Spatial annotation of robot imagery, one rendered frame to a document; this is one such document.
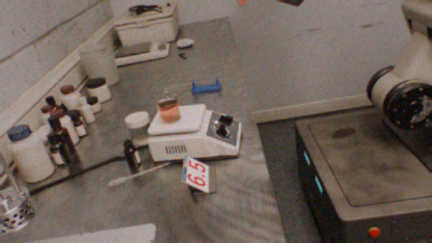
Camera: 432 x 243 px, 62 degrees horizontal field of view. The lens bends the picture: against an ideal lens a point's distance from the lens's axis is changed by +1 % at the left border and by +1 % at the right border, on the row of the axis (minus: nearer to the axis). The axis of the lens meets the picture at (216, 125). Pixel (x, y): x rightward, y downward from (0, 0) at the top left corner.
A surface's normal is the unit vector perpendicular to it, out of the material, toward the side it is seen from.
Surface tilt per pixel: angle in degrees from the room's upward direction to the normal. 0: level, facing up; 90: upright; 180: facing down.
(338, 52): 90
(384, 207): 0
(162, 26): 94
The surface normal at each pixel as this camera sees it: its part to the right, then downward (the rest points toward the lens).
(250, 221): -0.17, -0.87
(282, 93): 0.02, 0.47
